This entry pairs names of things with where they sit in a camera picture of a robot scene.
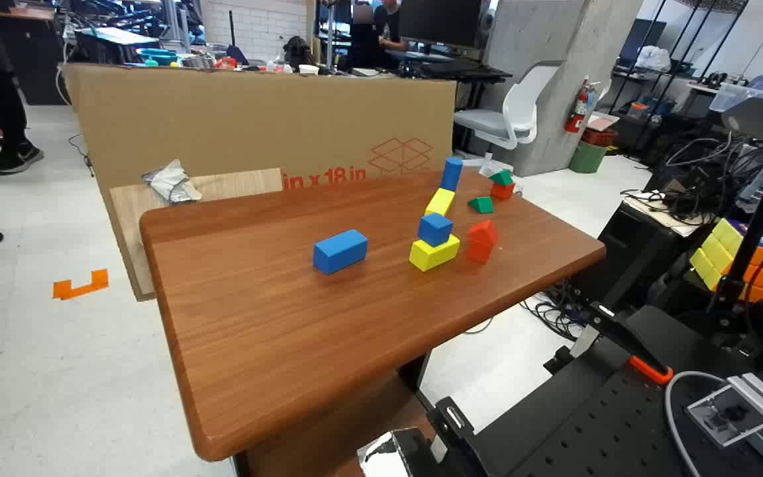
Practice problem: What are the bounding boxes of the white office chair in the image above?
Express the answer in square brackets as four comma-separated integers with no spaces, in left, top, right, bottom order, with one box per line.
[452,61,561,154]

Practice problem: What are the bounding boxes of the wooden table pedestal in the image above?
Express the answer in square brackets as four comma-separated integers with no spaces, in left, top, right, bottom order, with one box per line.
[229,369,440,477]

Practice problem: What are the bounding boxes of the seated person in black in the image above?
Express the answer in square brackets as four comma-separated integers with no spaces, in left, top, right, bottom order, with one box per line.
[342,0,412,73]

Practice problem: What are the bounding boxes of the yellow sticky notes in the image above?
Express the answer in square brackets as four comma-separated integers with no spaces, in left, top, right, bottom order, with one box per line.
[685,216,747,295]

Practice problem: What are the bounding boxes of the short yellow block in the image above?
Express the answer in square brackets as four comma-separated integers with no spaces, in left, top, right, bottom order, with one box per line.
[406,230,463,275]

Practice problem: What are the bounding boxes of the green wedge block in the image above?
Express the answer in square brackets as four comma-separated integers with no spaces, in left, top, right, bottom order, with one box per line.
[465,194,497,216]

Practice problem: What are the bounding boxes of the black camera stand pole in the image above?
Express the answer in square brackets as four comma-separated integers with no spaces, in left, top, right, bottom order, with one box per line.
[712,129,763,312]

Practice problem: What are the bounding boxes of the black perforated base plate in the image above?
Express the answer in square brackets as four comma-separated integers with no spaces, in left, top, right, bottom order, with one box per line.
[451,303,763,477]

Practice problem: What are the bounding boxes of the red fire extinguisher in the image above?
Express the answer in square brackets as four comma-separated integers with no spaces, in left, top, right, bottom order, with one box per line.
[561,76,599,138]

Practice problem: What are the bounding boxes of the orange-red house-shaped block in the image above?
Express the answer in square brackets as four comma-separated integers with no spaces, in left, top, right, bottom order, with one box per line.
[460,216,500,267]

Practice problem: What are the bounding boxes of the green bin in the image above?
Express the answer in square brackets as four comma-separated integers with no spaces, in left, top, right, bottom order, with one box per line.
[567,138,607,174]

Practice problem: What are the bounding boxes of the long blue block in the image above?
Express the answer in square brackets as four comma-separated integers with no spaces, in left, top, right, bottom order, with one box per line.
[309,228,370,277]

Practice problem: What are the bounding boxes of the dark monitor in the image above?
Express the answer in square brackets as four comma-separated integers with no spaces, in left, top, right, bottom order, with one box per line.
[394,0,493,51]

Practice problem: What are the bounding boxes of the tall blue block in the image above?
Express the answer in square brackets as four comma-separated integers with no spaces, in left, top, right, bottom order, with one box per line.
[437,157,465,194]

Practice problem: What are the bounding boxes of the crumpled clear plastic bag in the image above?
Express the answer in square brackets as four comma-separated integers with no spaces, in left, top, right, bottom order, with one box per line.
[139,157,203,206]

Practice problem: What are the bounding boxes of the small blue cube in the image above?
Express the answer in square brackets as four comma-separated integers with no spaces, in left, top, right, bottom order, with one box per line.
[415,211,456,250]

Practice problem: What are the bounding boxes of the cardboard box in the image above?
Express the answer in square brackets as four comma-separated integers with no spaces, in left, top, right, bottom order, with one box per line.
[61,61,460,194]

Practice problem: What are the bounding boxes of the clear mounting bracket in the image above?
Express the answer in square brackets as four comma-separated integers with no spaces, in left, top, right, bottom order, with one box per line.
[685,379,763,451]

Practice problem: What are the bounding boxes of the grey-white cable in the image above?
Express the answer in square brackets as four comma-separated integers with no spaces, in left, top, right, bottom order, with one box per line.
[660,369,730,477]

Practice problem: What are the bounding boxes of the long yellow block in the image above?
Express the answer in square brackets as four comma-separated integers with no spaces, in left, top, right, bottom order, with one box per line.
[420,185,457,219]

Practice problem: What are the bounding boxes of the light wooden board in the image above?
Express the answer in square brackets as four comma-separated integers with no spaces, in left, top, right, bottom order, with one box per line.
[105,165,285,305]

